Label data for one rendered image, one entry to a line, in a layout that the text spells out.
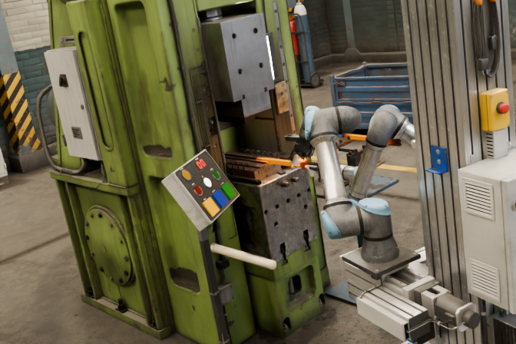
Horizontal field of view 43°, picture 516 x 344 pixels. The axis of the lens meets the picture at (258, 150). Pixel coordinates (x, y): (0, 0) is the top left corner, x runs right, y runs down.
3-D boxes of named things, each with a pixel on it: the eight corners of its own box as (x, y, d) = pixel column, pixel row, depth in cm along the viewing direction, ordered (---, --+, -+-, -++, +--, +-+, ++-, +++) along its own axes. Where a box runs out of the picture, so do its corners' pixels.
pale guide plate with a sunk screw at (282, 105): (290, 110, 372) (286, 81, 368) (279, 114, 367) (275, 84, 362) (287, 110, 374) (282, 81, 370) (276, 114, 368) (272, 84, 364)
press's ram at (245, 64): (286, 84, 351) (274, 9, 340) (233, 102, 326) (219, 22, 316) (234, 84, 381) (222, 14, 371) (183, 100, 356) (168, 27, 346)
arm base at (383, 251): (407, 253, 256) (405, 230, 253) (377, 266, 250) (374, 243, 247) (382, 243, 269) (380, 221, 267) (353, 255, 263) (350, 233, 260)
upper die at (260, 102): (271, 107, 345) (268, 90, 342) (244, 117, 332) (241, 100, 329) (219, 105, 375) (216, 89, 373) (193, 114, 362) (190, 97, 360)
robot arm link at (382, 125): (397, 123, 274) (360, 220, 293) (400, 116, 283) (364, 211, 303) (371, 114, 276) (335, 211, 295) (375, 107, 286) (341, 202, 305)
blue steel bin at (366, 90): (462, 121, 727) (457, 57, 708) (431, 142, 671) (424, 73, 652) (369, 118, 806) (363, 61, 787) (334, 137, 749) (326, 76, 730)
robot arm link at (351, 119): (365, 100, 263) (349, 113, 312) (338, 104, 263) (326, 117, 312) (369, 128, 263) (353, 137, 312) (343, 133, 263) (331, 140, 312)
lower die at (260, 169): (281, 170, 354) (279, 156, 352) (256, 183, 341) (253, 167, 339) (230, 163, 384) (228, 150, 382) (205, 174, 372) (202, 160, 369)
